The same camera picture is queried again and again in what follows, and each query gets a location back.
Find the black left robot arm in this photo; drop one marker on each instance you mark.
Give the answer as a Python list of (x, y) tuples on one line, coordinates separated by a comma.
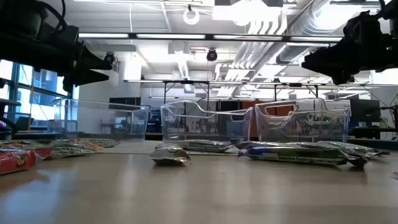
[(18, 18)]

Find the black overhead camera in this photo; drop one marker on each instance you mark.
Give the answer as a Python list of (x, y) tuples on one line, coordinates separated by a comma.
[(212, 55)]

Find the black round ceiling sensor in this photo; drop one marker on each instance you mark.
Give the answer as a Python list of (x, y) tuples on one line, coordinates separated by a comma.
[(109, 58)]

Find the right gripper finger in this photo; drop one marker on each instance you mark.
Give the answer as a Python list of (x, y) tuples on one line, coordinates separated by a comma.
[(343, 79), (326, 59)]

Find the clear plastic bin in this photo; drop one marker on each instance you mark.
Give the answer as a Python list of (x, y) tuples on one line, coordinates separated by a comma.
[(133, 124), (339, 124), (174, 124)]

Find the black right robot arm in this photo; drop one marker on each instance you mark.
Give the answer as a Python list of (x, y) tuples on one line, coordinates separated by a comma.
[(391, 8)]

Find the black computer monitor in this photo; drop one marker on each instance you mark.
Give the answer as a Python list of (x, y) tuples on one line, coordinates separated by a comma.
[(365, 110)]

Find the orange cabinet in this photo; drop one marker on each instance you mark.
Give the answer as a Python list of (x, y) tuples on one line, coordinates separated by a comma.
[(280, 110)]

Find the black beam with light strips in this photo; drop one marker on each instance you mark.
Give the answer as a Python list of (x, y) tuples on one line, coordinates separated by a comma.
[(211, 37)]

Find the silver ventilation duct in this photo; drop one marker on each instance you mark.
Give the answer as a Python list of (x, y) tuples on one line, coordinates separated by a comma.
[(289, 54)]

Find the black background desk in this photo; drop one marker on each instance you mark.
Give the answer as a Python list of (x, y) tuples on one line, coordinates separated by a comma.
[(373, 132)]

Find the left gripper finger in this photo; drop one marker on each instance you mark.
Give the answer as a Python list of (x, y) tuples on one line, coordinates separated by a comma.
[(84, 78), (93, 61)]

